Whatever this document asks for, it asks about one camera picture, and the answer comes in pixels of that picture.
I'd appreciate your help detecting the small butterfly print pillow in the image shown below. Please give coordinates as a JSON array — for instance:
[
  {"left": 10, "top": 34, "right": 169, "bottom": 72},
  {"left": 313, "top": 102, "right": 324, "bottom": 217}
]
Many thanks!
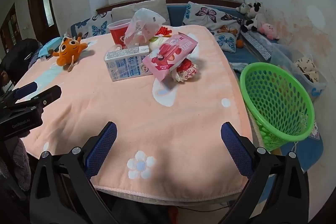
[{"left": 69, "top": 11, "right": 113, "bottom": 38}]

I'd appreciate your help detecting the red and white candy wrapper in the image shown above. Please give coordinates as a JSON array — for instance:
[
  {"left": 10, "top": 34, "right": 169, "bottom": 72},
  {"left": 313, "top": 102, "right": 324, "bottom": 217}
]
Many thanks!
[{"left": 172, "top": 59, "right": 198, "bottom": 83}]

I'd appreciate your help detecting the dark wooden door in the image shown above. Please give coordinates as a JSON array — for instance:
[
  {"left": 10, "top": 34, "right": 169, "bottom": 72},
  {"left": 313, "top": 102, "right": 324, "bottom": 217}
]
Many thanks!
[{"left": 26, "top": 0, "right": 61, "bottom": 43}]

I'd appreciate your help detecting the grey plush toy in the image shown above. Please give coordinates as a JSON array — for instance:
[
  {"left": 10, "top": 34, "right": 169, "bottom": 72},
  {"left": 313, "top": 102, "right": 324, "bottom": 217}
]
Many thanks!
[{"left": 236, "top": 3, "right": 252, "bottom": 14}]

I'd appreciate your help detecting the white plastic bag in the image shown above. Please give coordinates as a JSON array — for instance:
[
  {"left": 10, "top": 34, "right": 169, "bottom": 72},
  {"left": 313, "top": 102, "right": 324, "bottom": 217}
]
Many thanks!
[{"left": 124, "top": 8, "right": 166, "bottom": 47}]

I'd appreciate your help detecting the white and blue milk carton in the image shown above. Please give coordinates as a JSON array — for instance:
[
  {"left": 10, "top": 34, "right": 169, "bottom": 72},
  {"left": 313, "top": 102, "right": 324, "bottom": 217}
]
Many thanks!
[{"left": 104, "top": 45, "right": 153, "bottom": 82}]

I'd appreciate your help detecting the cream patterned cloth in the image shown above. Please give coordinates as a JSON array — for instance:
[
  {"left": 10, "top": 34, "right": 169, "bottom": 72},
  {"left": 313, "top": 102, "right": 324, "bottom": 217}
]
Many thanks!
[{"left": 293, "top": 55, "right": 319, "bottom": 83}]

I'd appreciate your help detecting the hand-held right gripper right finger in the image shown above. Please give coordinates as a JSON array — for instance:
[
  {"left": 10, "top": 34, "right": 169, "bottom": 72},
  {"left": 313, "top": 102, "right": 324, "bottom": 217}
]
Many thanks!
[{"left": 220, "top": 121, "right": 311, "bottom": 224}]

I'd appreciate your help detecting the blue cushion with cartoon print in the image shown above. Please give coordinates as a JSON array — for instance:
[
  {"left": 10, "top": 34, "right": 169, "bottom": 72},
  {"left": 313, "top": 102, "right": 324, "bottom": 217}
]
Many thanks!
[{"left": 278, "top": 122, "right": 324, "bottom": 172}]

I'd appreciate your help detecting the beige cushion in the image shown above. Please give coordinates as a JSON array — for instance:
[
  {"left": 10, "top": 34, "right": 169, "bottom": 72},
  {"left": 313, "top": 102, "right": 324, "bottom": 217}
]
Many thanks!
[{"left": 112, "top": 0, "right": 171, "bottom": 26}]

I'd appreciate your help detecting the clear plastic storage bin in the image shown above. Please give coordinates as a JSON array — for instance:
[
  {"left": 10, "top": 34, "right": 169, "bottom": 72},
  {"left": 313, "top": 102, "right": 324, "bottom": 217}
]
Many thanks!
[{"left": 270, "top": 43, "right": 328, "bottom": 102}]

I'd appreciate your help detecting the orange plush toy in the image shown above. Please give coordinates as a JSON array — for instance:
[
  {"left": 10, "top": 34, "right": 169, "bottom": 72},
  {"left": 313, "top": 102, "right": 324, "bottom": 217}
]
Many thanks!
[{"left": 51, "top": 32, "right": 88, "bottom": 72}]

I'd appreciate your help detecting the green plastic basket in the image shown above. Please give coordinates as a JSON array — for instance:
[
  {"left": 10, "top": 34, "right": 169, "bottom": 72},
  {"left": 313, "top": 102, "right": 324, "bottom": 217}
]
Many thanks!
[{"left": 239, "top": 62, "right": 315, "bottom": 153}]

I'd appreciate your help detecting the grey striped cloth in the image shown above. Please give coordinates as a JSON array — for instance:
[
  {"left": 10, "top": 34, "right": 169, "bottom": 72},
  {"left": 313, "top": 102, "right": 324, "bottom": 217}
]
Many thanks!
[{"left": 228, "top": 61, "right": 247, "bottom": 73}]

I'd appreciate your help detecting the clear cup with red print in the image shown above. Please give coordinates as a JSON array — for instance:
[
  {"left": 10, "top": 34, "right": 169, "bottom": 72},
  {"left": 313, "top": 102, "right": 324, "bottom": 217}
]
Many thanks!
[{"left": 107, "top": 19, "right": 132, "bottom": 50}]

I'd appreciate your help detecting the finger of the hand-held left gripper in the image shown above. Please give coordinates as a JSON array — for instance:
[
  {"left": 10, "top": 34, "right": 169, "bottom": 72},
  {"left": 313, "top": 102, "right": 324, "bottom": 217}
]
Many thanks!
[
  {"left": 5, "top": 85, "right": 62, "bottom": 110},
  {"left": 0, "top": 81, "right": 38, "bottom": 105}
]

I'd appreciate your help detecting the blue sofa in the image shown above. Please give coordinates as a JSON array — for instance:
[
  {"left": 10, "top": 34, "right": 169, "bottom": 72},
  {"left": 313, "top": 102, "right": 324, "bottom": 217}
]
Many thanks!
[{"left": 167, "top": 4, "right": 279, "bottom": 75}]

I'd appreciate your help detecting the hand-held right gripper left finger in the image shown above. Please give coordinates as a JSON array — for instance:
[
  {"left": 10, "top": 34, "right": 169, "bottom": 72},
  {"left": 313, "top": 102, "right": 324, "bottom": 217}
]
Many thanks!
[{"left": 30, "top": 121, "right": 118, "bottom": 224}]

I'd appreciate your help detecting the pink round plush toy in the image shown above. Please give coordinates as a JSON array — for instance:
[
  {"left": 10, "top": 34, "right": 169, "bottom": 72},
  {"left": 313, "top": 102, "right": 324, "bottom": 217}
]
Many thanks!
[{"left": 257, "top": 23, "right": 280, "bottom": 40}]

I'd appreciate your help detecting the blue and white patterned cloth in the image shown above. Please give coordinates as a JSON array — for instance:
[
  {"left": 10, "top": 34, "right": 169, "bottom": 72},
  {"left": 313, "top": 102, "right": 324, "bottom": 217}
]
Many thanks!
[{"left": 240, "top": 30, "right": 273, "bottom": 60}]

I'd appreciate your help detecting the large butterfly print pillow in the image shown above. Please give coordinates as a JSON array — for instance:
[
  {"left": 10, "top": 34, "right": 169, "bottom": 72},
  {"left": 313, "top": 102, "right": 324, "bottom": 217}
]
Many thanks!
[{"left": 182, "top": 1, "right": 243, "bottom": 52}]

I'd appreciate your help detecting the black and white cow plush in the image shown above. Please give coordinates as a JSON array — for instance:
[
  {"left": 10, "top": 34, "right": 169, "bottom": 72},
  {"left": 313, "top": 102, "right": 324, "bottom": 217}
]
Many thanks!
[{"left": 241, "top": 1, "right": 265, "bottom": 32}]

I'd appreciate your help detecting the black backpack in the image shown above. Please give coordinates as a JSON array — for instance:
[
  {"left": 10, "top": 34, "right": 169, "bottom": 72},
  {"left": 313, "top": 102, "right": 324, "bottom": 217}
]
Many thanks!
[{"left": 0, "top": 38, "right": 44, "bottom": 83}]

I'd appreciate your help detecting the light blue cloth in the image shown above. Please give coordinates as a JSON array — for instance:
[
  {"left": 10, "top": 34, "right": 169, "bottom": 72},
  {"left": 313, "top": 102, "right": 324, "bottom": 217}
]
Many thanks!
[{"left": 38, "top": 38, "right": 63, "bottom": 58}]

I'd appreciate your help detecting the pink snack packet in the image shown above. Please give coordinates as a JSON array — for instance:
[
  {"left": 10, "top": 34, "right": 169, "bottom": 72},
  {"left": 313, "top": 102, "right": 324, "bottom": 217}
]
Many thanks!
[{"left": 142, "top": 32, "right": 198, "bottom": 82}]

